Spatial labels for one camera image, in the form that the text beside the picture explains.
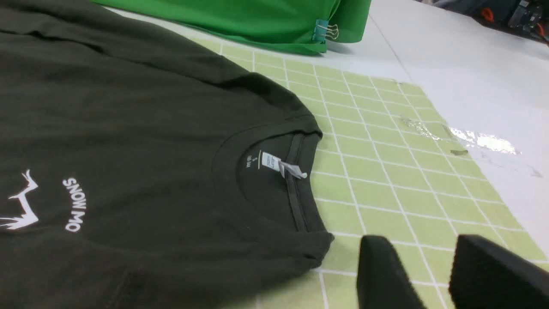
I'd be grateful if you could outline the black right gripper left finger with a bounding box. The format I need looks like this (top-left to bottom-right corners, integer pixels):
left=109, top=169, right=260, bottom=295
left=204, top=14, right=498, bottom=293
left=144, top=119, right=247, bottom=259
left=356, top=235, right=425, bottom=309

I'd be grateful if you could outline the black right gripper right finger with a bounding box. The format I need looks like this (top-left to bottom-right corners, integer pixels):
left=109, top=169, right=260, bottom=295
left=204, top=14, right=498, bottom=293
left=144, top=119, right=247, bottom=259
left=449, top=234, right=549, bottom=309

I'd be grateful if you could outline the dark gray long-sleeve shirt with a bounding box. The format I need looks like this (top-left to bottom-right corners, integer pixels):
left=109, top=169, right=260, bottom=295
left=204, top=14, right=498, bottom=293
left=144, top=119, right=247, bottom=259
left=0, top=0, right=334, bottom=309

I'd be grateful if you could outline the light green checkered mat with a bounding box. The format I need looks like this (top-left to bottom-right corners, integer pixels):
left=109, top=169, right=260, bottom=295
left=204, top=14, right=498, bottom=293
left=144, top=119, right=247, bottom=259
left=193, top=37, right=548, bottom=309

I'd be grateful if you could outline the clear tape strip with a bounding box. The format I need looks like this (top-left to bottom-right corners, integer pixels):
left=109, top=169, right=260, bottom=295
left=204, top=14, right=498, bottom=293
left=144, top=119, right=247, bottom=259
left=400, top=118, right=523, bottom=156

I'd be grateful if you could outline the teal binder clip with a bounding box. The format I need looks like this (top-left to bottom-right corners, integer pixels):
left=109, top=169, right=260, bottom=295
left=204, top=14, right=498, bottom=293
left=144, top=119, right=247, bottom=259
left=312, top=19, right=339, bottom=42

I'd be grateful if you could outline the dark equipment with orange parts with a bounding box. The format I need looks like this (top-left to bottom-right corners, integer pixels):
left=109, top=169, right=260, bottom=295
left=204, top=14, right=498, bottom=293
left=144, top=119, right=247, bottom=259
left=422, top=0, right=549, bottom=44

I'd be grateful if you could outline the green backdrop cloth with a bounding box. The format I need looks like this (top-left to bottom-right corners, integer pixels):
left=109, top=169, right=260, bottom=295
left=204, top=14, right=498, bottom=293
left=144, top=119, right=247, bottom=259
left=97, top=0, right=371, bottom=55

